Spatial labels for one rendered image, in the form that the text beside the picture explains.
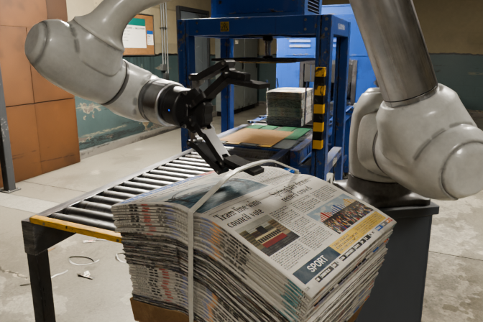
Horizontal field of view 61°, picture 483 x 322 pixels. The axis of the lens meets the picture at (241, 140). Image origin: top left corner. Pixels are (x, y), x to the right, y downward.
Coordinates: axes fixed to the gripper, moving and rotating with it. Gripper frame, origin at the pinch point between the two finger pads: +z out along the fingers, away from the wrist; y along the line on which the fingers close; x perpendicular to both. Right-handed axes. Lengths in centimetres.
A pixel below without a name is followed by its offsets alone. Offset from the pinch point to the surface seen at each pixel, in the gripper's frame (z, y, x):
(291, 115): -125, 50, -205
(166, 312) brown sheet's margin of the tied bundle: -5.0, 30.7, 14.5
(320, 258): 17.8, 13.3, 7.0
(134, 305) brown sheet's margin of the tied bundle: -13.8, 34.3, 14.6
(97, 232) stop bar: -63, 48, -7
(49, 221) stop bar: -82, 49, -1
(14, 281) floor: -196, 142, -26
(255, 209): 5.5, 11.0, 6.0
